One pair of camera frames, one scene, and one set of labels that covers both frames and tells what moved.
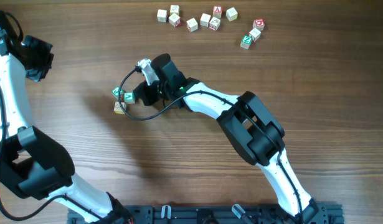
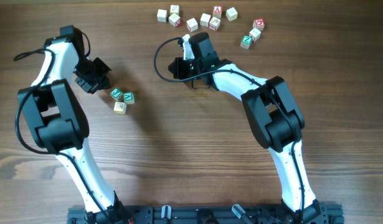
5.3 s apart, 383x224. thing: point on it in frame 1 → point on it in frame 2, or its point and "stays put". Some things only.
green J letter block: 115,92 stays put
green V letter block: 129,98 stays put
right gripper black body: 151,93 → 187,69
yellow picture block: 118,109 stays put
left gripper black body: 42,57 → 93,78
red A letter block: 217,11 stays put
